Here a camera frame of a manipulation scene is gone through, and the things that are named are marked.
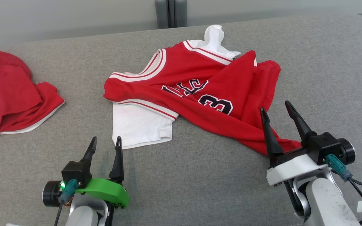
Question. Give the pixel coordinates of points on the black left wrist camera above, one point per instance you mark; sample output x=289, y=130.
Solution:
x=74, y=172

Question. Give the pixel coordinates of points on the red jersey with white sleeves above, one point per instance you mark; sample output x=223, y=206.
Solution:
x=200, y=72

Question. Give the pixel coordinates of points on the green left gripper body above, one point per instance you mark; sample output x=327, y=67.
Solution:
x=108, y=191

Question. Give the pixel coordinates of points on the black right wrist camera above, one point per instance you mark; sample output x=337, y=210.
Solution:
x=322, y=146

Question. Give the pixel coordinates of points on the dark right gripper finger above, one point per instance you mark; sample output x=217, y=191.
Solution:
x=270, y=138
x=298, y=124

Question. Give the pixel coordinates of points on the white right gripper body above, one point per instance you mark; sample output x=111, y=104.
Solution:
x=294, y=168

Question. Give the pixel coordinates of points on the grey partition post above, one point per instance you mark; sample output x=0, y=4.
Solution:
x=171, y=12

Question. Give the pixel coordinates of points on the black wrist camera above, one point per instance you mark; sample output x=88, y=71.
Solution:
x=74, y=172
x=322, y=146

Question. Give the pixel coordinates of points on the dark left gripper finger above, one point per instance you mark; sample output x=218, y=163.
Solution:
x=118, y=166
x=90, y=152

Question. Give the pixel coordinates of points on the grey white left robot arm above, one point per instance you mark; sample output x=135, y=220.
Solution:
x=83, y=216

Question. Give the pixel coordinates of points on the red shorts with white stripe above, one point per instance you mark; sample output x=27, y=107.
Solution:
x=11, y=88

